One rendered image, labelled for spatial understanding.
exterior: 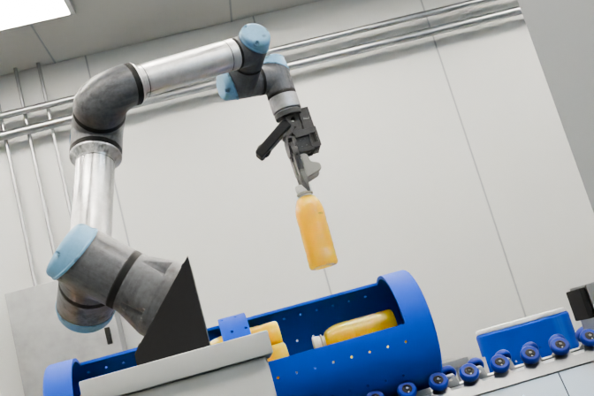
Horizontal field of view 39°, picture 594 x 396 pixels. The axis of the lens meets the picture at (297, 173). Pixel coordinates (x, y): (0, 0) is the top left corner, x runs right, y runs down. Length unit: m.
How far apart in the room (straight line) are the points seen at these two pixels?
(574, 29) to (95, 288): 1.17
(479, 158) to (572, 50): 5.15
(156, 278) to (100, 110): 0.47
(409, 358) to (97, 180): 0.79
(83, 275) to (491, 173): 4.37
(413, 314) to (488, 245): 3.67
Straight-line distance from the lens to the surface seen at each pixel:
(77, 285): 1.61
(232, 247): 5.41
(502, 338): 2.58
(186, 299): 1.52
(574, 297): 2.23
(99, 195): 1.84
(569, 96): 0.59
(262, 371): 1.45
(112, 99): 1.86
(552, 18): 0.59
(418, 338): 1.96
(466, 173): 5.67
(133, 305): 1.56
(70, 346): 5.25
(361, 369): 1.95
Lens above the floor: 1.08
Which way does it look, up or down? 12 degrees up
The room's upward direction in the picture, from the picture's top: 16 degrees counter-clockwise
